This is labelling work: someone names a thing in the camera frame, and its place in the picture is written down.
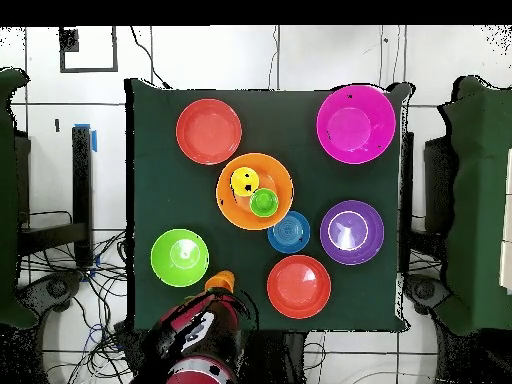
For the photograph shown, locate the green plastic cup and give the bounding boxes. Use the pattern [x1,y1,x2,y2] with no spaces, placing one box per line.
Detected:
[248,187,280,218]

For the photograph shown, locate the yellow plastic cup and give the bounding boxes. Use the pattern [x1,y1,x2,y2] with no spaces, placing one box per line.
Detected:
[230,166,261,198]

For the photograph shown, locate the orange plastic bowl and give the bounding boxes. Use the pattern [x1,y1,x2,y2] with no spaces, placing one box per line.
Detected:
[215,152,295,232]

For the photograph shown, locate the orange plastic cup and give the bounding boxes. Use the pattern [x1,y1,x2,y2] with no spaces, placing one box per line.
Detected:
[204,270,236,293]

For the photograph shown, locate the black computer tower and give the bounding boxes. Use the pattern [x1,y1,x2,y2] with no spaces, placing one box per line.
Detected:
[423,135,457,237]

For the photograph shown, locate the blue plastic bowl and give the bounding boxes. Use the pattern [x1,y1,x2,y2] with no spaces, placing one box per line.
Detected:
[266,210,312,255]

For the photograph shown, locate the red plastic bowl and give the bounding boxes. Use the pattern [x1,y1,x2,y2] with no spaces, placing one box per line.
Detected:
[266,254,333,320]
[175,98,244,166]

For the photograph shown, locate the dark green table cloth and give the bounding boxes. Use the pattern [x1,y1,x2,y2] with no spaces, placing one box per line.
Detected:
[124,77,415,334]

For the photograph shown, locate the green plastic bowl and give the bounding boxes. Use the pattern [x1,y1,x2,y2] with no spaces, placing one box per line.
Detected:
[150,228,210,288]

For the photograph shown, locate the purple plastic bowl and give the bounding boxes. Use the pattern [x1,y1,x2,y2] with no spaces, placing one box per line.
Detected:
[319,200,386,266]

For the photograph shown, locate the pink plastic bowl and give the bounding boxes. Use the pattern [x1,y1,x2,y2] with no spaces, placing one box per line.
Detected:
[316,84,397,165]

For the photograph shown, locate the black metal stand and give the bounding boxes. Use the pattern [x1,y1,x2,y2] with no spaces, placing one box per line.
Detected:
[17,124,95,269]

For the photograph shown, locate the blue tape strip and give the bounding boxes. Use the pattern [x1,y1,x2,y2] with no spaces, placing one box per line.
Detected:
[73,122,98,153]

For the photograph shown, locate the black power adapter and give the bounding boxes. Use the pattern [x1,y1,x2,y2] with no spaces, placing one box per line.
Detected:
[113,321,151,375]

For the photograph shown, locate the black rounded floor machine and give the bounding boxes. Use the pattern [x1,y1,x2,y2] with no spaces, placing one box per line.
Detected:
[15,269,87,321]
[403,273,453,317]

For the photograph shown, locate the neighbouring green cloth table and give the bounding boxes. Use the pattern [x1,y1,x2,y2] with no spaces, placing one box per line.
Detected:
[0,67,39,330]
[433,75,512,337]

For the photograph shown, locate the white paper sheet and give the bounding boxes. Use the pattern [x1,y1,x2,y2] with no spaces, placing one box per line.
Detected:
[498,146,512,296]

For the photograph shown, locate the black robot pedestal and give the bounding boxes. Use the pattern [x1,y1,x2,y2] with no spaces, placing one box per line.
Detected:
[247,330,309,384]

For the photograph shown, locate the black floor cable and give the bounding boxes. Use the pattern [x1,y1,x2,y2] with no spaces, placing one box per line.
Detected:
[128,25,172,90]

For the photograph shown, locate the blue cable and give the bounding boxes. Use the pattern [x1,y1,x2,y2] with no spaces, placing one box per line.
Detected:
[85,321,107,347]

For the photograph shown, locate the tangle of black cables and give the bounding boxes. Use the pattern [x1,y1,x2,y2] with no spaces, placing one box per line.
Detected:
[17,209,145,384]

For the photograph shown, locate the black square floor frame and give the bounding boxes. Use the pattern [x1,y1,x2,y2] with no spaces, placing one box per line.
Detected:
[58,26,120,74]

